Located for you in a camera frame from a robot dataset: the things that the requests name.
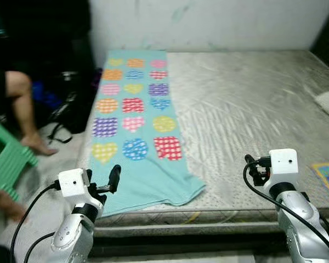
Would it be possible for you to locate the teal blanket with colourful hearts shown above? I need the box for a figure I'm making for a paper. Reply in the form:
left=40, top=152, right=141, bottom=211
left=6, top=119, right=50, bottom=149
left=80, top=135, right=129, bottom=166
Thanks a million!
left=87, top=49, right=207, bottom=219

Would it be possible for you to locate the blue bag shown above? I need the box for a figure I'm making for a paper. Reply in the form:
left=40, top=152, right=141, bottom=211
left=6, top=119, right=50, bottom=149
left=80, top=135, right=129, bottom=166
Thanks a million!
left=32, top=81, right=64, bottom=110

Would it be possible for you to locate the person in black shorts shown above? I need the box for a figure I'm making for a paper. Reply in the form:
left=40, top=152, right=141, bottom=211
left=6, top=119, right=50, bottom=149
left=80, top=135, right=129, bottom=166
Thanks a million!
left=0, top=69, right=60, bottom=223

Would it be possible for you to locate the black bag with strap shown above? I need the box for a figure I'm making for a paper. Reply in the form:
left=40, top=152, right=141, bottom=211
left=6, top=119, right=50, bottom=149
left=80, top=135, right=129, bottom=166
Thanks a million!
left=46, top=68, right=100, bottom=145

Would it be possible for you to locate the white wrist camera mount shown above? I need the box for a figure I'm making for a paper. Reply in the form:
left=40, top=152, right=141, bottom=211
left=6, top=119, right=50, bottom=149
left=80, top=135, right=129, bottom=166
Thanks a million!
left=262, top=148, right=300, bottom=193
left=57, top=168, right=106, bottom=208

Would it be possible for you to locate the green plastic stool stack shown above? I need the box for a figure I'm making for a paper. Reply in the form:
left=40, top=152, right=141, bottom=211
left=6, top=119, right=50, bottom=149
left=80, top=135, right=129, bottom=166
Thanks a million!
left=0, top=117, right=38, bottom=201

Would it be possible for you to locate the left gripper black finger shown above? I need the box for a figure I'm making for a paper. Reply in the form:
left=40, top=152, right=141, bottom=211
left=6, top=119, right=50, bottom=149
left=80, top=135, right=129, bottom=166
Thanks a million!
left=107, top=164, right=122, bottom=194

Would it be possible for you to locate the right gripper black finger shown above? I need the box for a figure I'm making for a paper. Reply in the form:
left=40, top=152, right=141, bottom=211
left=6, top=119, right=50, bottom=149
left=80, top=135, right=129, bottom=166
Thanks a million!
left=244, top=154, right=259, bottom=185

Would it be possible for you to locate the dark bed base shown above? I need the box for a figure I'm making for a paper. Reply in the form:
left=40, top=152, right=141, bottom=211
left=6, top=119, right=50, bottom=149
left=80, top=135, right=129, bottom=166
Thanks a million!
left=90, top=233, right=329, bottom=259

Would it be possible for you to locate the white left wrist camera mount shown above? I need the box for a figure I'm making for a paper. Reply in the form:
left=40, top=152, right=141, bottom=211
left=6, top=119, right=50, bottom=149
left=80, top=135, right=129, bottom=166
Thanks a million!
left=57, top=168, right=106, bottom=208

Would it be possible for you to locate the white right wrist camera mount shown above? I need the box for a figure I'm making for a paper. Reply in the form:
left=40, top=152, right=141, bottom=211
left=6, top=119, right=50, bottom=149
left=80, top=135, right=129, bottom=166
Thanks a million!
left=262, top=148, right=300, bottom=193

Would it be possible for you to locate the grey quilted mattress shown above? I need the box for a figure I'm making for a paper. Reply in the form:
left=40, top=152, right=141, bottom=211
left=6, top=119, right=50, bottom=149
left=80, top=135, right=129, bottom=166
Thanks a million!
left=77, top=50, right=329, bottom=237

